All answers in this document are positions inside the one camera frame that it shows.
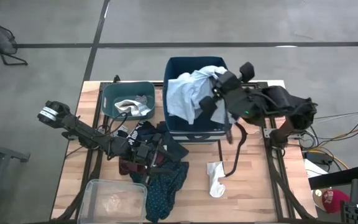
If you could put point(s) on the maroon cloth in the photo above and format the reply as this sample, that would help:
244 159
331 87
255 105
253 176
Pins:
127 166

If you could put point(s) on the navy dotted cloth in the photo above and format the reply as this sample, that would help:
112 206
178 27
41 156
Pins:
166 193

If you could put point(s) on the small patterned white cloth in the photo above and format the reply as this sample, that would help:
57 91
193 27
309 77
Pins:
141 99

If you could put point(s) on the red cap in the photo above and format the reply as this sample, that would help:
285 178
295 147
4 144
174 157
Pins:
334 200

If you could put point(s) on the teal plastic bin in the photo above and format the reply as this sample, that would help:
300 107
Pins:
120 91

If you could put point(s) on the navy white striped fabric bin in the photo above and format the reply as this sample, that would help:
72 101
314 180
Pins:
197 137

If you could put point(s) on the white sock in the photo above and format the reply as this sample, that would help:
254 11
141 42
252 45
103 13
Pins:
216 186
132 107

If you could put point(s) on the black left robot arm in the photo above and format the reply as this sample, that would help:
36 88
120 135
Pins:
82 132

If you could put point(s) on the white paper sheet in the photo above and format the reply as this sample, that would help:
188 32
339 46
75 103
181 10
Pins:
312 171

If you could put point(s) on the clear plastic container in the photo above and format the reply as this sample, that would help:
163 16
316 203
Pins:
110 199

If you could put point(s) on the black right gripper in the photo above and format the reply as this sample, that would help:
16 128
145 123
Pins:
227 83

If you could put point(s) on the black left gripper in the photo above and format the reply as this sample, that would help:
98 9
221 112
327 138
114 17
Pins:
141 152

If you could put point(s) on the light grey patterned shirt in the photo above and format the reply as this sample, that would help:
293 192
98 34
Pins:
185 93

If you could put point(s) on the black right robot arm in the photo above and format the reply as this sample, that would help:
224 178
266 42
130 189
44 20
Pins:
278 99

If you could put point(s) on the black desk bar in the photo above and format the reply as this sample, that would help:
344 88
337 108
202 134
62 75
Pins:
337 179

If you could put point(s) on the black belt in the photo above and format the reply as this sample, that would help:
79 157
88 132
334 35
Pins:
239 152

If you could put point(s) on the navy briefs white print waistband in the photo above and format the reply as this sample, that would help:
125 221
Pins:
149 129

